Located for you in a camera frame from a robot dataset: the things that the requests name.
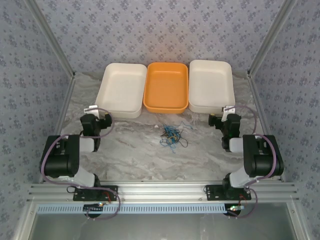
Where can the steel lower shelf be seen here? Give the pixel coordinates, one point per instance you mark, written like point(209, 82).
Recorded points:
point(160, 227)

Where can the aluminium table side rail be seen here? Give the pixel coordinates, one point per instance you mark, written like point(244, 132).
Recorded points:
point(65, 100)
point(258, 100)

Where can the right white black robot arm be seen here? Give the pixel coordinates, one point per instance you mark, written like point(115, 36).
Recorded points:
point(262, 160)

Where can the aluminium mounting rail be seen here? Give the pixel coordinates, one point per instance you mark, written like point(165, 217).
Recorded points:
point(160, 191)

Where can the aluminium frame post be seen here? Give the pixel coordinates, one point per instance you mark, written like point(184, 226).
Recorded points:
point(271, 37)
point(52, 37)

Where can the orange plastic bin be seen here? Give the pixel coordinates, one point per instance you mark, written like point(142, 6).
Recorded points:
point(165, 87)

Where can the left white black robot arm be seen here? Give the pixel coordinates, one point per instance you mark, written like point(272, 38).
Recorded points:
point(60, 160)

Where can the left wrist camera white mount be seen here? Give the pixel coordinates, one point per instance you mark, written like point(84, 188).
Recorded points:
point(90, 109)

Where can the white plastic bin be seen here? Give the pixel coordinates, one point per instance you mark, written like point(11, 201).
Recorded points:
point(210, 82)
point(120, 87)

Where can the black controller board with LEDs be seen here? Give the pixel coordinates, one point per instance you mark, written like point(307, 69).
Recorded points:
point(235, 212)
point(91, 207)

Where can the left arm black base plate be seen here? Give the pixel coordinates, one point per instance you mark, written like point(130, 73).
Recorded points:
point(80, 196)

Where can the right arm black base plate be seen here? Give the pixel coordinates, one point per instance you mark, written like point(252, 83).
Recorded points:
point(212, 193)

